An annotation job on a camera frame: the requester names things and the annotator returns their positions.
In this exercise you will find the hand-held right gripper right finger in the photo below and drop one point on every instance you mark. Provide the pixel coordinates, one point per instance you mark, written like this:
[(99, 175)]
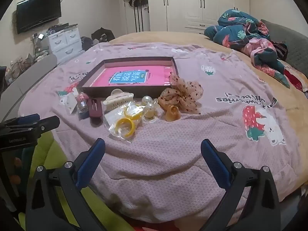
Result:
[(216, 164)]

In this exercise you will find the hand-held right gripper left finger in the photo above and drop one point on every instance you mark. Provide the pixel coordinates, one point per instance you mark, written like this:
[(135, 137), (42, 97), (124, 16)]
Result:
[(91, 160)]

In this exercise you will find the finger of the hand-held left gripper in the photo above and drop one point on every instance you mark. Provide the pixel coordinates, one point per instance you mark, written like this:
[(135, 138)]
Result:
[(36, 130), (26, 119)]

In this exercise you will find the small blue comb clip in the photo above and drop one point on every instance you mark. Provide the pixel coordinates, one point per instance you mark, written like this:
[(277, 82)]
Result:
[(83, 114)]

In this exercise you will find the maroon hair clip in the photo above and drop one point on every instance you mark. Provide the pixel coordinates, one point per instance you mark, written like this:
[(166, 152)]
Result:
[(95, 108)]

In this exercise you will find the shallow brown cardboard box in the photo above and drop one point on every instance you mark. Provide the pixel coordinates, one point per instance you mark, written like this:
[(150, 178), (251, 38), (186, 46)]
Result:
[(125, 92)]

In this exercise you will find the polka dot organza bow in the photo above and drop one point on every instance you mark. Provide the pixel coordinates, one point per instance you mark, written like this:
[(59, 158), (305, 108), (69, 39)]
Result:
[(185, 93)]

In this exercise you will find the pearl hair clip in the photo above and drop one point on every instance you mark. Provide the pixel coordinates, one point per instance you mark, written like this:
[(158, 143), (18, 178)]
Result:
[(149, 110)]

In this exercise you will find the person's left hand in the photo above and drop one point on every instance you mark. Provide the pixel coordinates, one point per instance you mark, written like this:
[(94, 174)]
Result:
[(16, 160)]

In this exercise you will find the yellow-green cloth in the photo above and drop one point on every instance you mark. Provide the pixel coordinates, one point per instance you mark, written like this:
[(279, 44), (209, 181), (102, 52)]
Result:
[(55, 154)]

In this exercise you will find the white paper card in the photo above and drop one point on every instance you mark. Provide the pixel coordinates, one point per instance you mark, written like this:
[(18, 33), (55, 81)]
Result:
[(112, 118), (69, 103)]

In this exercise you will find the pink printed blanket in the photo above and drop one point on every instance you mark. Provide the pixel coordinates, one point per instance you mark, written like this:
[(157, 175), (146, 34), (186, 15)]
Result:
[(168, 149)]

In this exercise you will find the pink charm hair accessory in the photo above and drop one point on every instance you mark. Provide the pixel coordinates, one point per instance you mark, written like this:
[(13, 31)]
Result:
[(81, 99)]

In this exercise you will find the cream hair claw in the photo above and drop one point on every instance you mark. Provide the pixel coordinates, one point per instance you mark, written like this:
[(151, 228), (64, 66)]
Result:
[(118, 99)]

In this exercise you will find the amber hair claw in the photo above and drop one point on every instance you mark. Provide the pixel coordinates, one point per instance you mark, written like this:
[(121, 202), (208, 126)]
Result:
[(172, 113)]

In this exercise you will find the small lit phone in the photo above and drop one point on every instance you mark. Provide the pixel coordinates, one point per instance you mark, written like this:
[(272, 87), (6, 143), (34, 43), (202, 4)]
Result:
[(41, 36)]

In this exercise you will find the white drawer cabinet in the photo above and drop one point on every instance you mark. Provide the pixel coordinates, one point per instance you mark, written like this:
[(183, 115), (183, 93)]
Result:
[(65, 43)]

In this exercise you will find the dark grey bag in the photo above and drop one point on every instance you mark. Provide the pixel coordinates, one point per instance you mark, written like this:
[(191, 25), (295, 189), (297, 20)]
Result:
[(86, 43)]

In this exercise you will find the pink book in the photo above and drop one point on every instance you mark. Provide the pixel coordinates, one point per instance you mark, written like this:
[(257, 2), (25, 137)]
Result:
[(156, 74)]

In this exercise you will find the black bag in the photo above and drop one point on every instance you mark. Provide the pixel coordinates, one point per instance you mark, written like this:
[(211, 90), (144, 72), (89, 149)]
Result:
[(102, 35)]

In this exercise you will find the teal floral quilt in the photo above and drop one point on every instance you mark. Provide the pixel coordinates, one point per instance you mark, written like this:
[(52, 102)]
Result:
[(235, 31)]

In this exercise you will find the grey padded headboard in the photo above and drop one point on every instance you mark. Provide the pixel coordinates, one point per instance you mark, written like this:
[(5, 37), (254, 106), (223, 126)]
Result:
[(296, 48)]

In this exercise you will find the white wardrobe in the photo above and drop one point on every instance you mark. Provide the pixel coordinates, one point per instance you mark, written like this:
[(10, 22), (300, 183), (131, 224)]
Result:
[(192, 4)]

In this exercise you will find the black wall television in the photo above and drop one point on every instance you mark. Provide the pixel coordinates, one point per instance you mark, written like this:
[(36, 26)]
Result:
[(37, 12)]

